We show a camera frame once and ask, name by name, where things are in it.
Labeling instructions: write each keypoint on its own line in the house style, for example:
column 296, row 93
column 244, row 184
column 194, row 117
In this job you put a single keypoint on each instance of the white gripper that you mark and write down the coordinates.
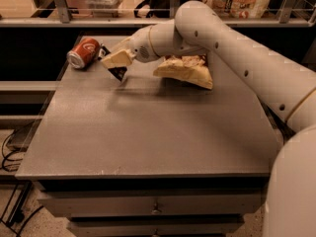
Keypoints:
column 140, row 45

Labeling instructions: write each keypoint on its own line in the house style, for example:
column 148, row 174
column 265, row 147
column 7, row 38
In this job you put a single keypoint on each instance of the black rxbar chocolate bar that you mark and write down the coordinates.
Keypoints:
column 118, row 72

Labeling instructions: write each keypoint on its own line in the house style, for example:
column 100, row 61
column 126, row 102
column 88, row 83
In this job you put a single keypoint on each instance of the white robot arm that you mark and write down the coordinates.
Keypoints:
column 286, row 87

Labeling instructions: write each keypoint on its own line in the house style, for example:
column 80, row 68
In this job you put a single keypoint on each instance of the red coke can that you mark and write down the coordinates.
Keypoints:
column 83, row 53

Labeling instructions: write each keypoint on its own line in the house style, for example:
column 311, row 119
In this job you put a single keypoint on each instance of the brown and yellow chip bag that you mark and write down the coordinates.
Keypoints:
column 191, row 69

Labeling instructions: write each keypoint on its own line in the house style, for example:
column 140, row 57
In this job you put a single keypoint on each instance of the grey drawer cabinet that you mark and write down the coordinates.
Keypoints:
column 147, row 136

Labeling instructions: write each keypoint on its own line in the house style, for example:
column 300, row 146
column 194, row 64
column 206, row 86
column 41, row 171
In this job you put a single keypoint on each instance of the upper drawer with knob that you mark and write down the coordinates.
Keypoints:
column 99, row 205

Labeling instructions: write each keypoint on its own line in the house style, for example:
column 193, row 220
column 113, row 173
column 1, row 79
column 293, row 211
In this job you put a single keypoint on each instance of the lower drawer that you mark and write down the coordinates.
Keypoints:
column 151, row 228

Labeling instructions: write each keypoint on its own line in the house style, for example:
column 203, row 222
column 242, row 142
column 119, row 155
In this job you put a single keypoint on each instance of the grey metal shelf rail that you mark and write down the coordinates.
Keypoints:
column 53, row 13

